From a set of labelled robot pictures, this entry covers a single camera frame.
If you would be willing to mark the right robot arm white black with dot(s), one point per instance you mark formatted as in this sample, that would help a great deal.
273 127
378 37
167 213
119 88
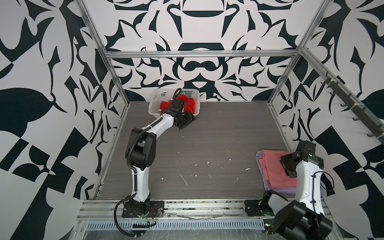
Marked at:
304 217

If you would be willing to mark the small green circuit board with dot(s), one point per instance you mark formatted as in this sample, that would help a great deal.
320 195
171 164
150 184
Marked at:
268 224

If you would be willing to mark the red t shirt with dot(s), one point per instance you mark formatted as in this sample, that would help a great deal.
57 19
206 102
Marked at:
189 104

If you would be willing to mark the black wall hook rack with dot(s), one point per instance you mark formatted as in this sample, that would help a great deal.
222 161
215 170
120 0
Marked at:
352 103

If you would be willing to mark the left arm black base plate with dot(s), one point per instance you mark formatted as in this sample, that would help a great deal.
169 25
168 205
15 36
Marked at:
133 209

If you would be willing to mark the pink t shirt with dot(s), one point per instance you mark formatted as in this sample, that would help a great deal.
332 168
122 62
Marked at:
274 171

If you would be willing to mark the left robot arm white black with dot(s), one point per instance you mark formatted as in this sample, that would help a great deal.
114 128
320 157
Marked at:
142 146

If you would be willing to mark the folded purple t shirt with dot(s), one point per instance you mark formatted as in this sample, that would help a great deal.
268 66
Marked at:
264 177

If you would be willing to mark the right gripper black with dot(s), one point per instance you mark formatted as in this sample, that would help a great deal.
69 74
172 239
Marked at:
284 159

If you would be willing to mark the white slotted cable duct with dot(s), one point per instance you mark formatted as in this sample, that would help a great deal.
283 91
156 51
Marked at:
204 224

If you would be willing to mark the white plastic basket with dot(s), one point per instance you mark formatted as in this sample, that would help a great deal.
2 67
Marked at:
165 94

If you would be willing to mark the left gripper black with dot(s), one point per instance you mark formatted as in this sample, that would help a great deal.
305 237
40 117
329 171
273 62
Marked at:
191 118

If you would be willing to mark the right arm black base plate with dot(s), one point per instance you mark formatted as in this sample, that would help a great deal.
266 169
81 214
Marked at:
258 208

